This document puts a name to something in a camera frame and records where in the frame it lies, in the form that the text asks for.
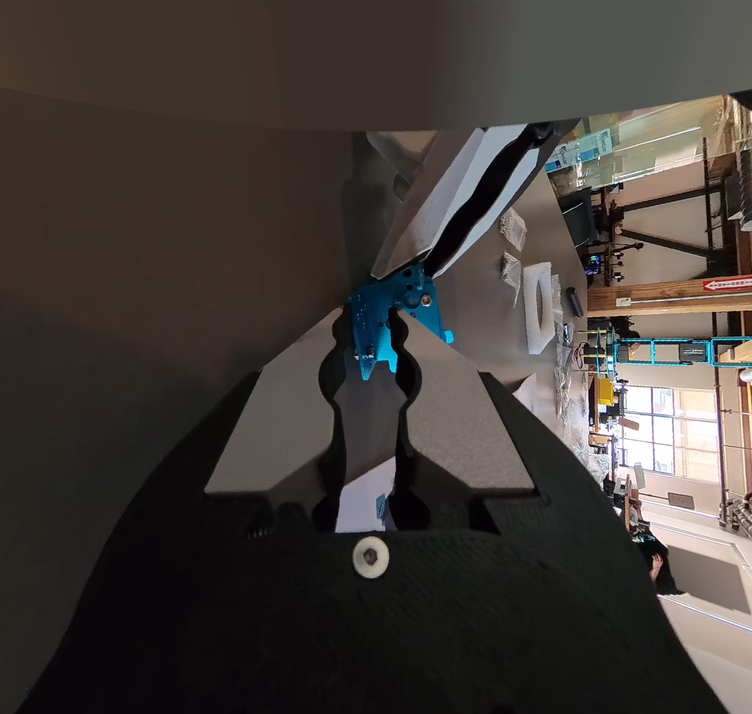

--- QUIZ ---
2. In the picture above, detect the wooden beam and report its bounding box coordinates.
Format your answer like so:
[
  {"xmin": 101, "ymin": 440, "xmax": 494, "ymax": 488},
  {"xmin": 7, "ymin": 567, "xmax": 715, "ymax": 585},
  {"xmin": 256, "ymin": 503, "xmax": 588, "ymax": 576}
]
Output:
[{"xmin": 587, "ymin": 281, "xmax": 752, "ymax": 318}]

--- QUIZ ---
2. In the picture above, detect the blue metal bracket assembly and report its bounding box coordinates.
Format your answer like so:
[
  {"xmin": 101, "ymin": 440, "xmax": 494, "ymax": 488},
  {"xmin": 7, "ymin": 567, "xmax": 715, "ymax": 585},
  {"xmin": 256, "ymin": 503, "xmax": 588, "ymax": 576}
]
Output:
[{"xmin": 349, "ymin": 263, "xmax": 457, "ymax": 384}]

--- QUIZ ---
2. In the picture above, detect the dark desk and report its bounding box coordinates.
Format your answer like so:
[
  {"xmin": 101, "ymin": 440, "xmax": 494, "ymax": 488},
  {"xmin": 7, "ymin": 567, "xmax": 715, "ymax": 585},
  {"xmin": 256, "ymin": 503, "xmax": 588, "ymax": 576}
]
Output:
[{"xmin": 0, "ymin": 87, "xmax": 612, "ymax": 714}]

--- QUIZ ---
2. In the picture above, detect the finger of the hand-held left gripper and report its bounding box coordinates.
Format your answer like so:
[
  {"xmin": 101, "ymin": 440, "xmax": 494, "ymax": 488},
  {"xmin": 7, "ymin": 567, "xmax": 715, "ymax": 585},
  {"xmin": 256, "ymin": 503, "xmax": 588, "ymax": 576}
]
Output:
[
  {"xmin": 370, "ymin": 125, "xmax": 525, "ymax": 281},
  {"xmin": 424, "ymin": 133, "xmax": 554, "ymax": 276}
]

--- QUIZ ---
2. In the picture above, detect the white foam block with hole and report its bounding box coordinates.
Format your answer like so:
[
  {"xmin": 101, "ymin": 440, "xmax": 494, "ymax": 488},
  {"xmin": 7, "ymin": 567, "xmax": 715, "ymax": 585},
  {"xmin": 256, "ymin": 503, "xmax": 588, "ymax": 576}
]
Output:
[{"xmin": 522, "ymin": 261, "xmax": 566, "ymax": 355}]

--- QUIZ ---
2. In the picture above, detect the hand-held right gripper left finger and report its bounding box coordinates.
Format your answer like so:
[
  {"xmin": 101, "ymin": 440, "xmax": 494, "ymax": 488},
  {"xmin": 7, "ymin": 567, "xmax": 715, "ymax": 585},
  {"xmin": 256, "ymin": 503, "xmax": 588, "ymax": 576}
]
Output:
[{"xmin": 202, "ymin": 306, "xmax": 349, "ymax": 518}]

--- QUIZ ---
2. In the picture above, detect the assembly instruction manual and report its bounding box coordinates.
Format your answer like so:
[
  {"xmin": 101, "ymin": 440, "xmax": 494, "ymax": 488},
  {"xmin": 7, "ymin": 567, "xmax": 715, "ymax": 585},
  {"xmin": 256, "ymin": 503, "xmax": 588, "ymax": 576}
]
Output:
[{"xmin": 336, "ymin": 372, "xmax": 539, "ymax": 534}]

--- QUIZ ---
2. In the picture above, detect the blue metal frame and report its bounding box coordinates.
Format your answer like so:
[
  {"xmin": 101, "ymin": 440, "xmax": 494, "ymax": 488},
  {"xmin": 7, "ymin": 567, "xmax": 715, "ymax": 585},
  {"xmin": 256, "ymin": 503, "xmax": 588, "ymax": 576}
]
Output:
[{"xmin": 590, "ymin": 326, "xmax": 752, "ymax": 377}]

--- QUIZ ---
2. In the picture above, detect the dark wooden trestle table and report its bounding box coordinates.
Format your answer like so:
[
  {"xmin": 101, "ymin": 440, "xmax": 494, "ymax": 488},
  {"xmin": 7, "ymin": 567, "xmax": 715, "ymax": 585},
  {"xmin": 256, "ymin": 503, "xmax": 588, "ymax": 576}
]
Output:
[{"xmin": 596, "ymin": 139, "xmax": 742, "ymax": 283}]

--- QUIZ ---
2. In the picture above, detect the black office chair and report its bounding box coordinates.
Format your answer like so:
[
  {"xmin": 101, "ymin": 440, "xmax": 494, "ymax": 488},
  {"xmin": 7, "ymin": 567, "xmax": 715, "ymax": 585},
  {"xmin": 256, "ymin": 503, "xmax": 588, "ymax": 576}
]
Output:
[{"xmin": 557, "ymin": 188, "xmax": 595, "ymax": 246}]

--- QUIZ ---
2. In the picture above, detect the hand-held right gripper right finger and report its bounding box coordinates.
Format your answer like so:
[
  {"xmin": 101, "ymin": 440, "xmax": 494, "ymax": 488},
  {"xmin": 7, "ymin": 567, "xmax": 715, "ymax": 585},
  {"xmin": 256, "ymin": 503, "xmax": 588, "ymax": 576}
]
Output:
[{"xmin": 388, "ymin": 306, "xmax": 537, "ymax": 515}]

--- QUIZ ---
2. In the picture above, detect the pile of clear plastic bags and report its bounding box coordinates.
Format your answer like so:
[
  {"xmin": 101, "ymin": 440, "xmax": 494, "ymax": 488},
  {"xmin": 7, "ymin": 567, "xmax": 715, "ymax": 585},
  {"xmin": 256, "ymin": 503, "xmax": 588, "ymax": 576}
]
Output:
[{"xmin": 553, "ymin": 319, "xmax": 615, "ymax": 483}]

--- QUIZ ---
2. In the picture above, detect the stack of cardboard boxes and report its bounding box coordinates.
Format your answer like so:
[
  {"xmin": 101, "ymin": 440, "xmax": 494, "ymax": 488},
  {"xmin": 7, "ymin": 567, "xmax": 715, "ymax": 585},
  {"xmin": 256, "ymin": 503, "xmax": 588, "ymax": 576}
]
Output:
[{"xmin": 545, "ymin": 94, "xmax": 752, "ymax": 191}]

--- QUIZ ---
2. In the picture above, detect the small plastic bag of screws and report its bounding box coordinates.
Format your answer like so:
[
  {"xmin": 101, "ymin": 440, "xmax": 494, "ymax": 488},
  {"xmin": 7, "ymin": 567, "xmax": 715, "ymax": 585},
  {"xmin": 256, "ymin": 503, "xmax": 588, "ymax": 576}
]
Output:
[
  {"xmin": 501, "ymin": 207, "xmax": 528, "ymax": 252},
  {"xmin": 498, "ymin": 252, "xmax": 522, "ymax": 311}
]

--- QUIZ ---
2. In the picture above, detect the large paned window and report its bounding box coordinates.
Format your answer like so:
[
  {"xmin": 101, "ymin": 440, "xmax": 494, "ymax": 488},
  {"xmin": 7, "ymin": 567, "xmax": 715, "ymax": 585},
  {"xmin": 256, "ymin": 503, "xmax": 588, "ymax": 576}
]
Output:
[{"xmin": 620, "ymin": 385, "xmax": 725, "ymax": 483}]

